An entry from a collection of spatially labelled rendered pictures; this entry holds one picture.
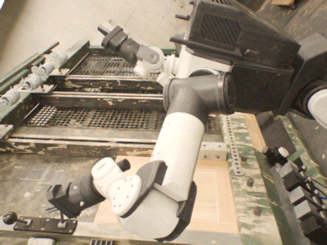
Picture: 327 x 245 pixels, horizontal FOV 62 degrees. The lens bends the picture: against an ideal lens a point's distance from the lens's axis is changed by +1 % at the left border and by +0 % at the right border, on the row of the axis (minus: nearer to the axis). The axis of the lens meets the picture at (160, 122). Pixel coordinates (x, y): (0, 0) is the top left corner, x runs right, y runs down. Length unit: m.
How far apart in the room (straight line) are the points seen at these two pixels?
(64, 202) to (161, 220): 0.41
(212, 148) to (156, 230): 0.73
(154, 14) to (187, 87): 5.64
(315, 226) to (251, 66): 0.52
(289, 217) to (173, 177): 0.67
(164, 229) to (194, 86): 0.30
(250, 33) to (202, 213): 0.61
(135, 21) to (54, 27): 1.76
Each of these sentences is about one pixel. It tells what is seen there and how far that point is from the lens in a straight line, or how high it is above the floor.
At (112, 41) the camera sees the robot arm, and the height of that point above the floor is 1.57.
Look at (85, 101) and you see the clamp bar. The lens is 1.69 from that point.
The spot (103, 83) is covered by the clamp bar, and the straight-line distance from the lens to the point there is 1.89.
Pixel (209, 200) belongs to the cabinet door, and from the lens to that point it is 1.06.
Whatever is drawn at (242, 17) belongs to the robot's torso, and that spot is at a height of 1.31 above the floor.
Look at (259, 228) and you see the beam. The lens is 0.97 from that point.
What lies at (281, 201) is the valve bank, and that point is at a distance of 1.14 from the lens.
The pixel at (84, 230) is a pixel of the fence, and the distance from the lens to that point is 0.98.
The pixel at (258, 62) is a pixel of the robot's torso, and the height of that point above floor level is 1.20.
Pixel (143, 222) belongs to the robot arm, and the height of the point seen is 1.32.
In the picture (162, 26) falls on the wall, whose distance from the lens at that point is 6.24.
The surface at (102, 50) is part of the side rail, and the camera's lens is 2.62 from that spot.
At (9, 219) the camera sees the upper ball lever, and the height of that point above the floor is 1.52.
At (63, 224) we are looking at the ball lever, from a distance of 0.99.
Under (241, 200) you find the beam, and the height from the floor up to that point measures 0.89.
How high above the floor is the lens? 1.50
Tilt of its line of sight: 14 degrees down
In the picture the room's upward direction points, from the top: 58 degrees counter-clockwise
